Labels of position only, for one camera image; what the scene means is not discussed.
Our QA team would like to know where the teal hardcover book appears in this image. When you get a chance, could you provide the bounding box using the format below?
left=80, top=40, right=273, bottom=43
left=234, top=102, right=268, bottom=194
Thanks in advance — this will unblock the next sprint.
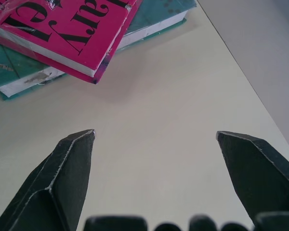
left=0, top=0, right=198, bottom=102

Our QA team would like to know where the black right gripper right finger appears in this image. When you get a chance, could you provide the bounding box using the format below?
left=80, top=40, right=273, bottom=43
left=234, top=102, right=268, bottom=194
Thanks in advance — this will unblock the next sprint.
left=215, top=130, right=289, bottom=231

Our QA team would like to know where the pink hardcover book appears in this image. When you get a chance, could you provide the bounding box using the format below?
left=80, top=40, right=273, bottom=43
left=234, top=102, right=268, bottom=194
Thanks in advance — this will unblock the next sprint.
left=0, top=0, right=138, bottom=85

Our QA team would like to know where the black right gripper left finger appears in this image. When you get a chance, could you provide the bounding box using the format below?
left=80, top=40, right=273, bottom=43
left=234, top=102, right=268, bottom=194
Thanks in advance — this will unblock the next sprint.
left=0, top=128, right=97, bottom=231

